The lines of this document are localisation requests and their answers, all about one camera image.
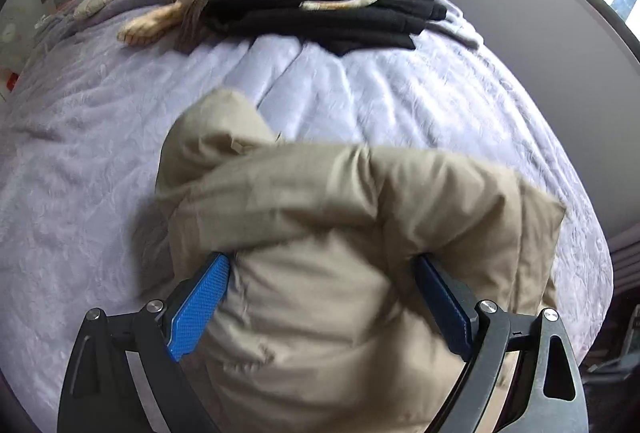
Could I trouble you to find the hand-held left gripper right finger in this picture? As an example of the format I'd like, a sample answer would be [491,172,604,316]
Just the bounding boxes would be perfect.
[415,254,588,433]

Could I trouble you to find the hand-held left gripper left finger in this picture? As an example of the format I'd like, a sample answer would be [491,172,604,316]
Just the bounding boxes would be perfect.
[57,252,231,433]

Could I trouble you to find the beige puffer jacket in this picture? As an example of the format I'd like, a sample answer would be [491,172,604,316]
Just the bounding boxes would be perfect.
[140,88,568,433]

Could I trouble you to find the black folded clothes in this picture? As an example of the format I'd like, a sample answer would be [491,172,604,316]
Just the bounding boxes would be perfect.
[200,0,448,56]

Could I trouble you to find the grey ribbed panel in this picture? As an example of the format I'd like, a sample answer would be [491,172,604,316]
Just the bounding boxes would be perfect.
[607,223,640,296]

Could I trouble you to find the lavender bed blanket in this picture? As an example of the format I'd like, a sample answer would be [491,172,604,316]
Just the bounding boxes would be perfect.
[0,0,616,433]

